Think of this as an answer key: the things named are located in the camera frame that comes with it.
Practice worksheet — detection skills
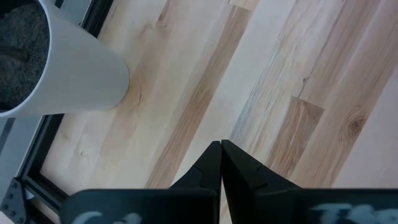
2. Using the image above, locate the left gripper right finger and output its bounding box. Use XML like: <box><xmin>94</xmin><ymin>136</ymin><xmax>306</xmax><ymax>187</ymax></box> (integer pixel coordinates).
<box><xmin>221</xmin><ymin>139</ymin><xmax>398</xmax><ymax>224</ymax></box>

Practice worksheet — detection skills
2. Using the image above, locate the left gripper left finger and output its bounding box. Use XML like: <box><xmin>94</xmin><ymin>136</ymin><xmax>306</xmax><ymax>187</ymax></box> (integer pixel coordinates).
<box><xmin>60</xmin><ymin>140</ymin><xmax>222</xmax><ymax>224</ymax></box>

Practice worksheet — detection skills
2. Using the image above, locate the white plant pot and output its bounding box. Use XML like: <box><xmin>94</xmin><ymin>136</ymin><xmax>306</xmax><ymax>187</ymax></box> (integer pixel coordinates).
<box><xmin>0</xmin><ymin>0</ymin><xmax>131</xmax><ymax>119</ymax></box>

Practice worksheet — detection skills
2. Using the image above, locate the black aluminium table frame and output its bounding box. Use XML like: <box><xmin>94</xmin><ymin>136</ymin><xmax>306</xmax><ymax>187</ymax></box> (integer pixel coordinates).
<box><xmin>0</xmin><ymin>0</ymin><xmax>115</xmax><ymax>224</ymax></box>

